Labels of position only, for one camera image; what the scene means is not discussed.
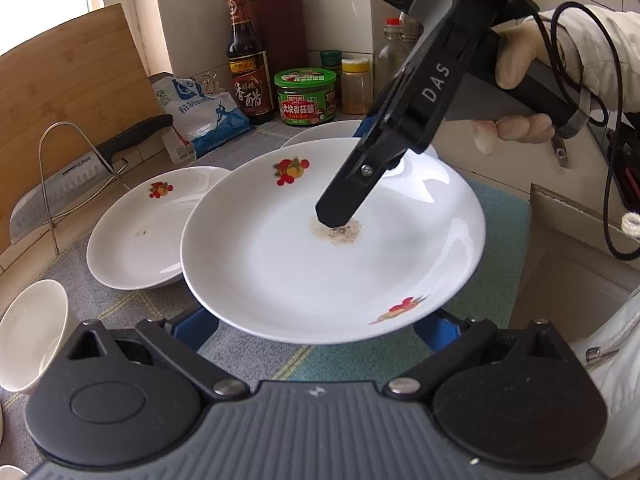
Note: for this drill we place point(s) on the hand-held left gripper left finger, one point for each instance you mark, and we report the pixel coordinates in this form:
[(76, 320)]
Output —
[(194, 328)]

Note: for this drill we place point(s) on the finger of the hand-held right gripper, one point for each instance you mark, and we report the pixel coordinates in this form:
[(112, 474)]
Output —
[(345, 195), (365, 127)]

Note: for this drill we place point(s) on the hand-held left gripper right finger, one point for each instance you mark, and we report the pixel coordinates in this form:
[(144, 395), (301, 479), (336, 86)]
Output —
[(433, 330)]

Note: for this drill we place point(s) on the large white fruit-print plate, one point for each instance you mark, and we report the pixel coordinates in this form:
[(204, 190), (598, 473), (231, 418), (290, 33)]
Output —
[(300, 270)]

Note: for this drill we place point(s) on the white bowl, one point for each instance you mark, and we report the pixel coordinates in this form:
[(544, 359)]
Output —
[(35, 330)]

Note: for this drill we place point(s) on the person's right forearm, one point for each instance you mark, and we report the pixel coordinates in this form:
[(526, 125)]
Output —
[(597, 45)]

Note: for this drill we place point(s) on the person's right hand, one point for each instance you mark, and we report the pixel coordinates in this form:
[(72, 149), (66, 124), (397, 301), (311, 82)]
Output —
[(522, 50)]

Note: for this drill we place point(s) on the yellow-lid spice jar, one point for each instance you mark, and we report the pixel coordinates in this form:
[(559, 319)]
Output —
[(355, 87)]

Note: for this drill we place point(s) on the red-capped glass bottle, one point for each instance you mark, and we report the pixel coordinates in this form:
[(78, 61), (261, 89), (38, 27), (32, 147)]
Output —
[(391, 60)]

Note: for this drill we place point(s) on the green lidded sauce jar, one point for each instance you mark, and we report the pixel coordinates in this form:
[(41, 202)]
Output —
[(306, 97)]

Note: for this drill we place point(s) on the green-capped small jar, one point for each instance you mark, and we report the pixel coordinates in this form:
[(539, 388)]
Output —
[(331, 67)]

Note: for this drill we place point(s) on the dark vinegar bottle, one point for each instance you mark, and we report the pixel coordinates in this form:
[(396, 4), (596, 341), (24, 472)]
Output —
[(247, 80)]

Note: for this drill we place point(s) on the dark red knife block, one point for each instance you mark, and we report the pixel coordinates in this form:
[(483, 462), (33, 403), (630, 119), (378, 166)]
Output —
[(277, 35)]

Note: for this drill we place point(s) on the cardboard box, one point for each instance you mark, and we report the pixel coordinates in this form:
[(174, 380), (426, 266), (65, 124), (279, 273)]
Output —
[(570, 280)]

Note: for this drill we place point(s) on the white blue salt bag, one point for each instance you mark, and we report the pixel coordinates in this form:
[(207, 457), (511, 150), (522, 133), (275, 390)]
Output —
[(210, 115)]

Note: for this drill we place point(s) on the person's white jacket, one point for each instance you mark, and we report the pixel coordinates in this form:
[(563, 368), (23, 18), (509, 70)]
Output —
[(620, 385)]

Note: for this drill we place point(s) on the bamboo cutting board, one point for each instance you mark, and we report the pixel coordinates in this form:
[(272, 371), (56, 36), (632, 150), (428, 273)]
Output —
[(60, 85)]

